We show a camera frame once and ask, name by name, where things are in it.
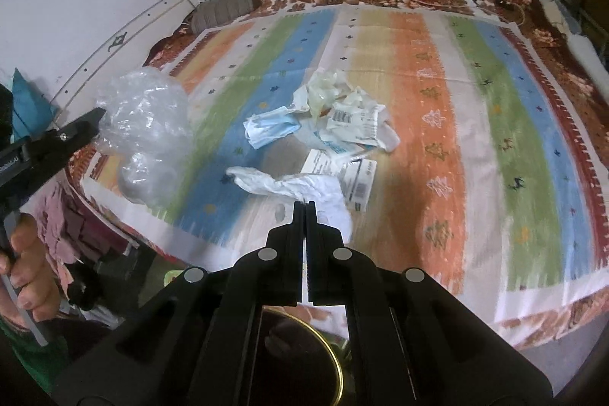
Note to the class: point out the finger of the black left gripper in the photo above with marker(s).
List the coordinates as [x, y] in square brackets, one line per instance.
[65, 141]

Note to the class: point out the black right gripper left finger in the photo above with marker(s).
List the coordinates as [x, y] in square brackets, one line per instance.
[215, 344]

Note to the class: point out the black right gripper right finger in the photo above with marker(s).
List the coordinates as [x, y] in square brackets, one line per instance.
[412, 342]

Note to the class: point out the clear plastic bag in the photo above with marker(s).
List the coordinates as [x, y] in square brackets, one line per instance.
[145, 126]

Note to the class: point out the white tissue paper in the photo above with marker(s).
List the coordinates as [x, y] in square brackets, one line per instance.
[324, 190]

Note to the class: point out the white paper wrapper pile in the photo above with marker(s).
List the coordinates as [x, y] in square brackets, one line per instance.
[343, 117]

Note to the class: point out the person's left hand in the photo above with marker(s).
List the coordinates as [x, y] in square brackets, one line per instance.
[31, 275]

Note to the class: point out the black bin with gold rim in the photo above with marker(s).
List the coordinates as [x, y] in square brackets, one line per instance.
[309, 358]

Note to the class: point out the white headboard panel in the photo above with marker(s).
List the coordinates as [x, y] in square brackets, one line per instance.
[124, 51]

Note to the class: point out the white barcode label card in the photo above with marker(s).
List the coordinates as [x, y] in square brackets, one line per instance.
[356, 176]

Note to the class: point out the blue surgical face mask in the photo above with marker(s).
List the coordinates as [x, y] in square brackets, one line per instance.
[270, 126]

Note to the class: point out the colourful striped bed sheet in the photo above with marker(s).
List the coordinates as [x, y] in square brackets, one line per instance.
[380, 149]

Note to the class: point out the grey ribbed pillow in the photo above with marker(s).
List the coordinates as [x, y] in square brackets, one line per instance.
[217, 13]

